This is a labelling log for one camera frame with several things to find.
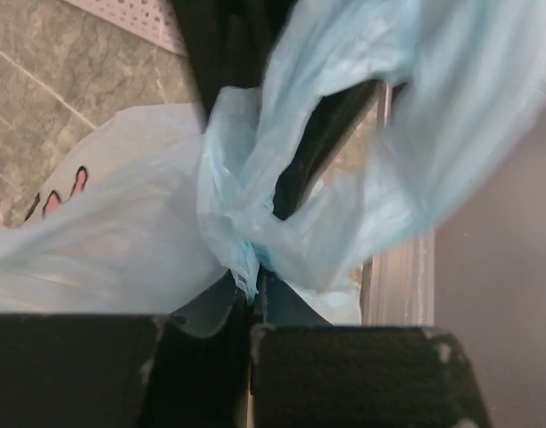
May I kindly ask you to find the white plastic basket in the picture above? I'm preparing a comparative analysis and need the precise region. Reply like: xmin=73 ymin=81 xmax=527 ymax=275
xmin=65 ymin=0 xmax=187 ymax=56

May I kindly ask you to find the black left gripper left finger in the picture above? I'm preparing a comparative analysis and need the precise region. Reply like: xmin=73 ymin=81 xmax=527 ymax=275
xmin=0 ymin=275 xmax=249 ymax=427

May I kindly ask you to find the light blue plastic bag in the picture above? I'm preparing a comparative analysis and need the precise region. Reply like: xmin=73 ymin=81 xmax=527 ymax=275
xmin=0 ymin=0 xmax=546 ymax=325

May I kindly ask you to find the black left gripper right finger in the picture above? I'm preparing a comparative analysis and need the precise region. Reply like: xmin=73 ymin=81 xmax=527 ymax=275
xmin=251 ymin=269 xmax=491 ymax=427

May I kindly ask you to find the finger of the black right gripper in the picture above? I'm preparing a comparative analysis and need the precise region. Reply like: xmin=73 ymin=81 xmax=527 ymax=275
xmin=273 ymin=80 xmax=378 ymax=220
xmin=172 ymin=0 xmax=294 ymax=121

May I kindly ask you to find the aluminium mounting rail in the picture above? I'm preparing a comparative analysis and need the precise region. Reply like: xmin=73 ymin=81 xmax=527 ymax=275
xmin=360 ymin=84 xmax=437 ymax=329

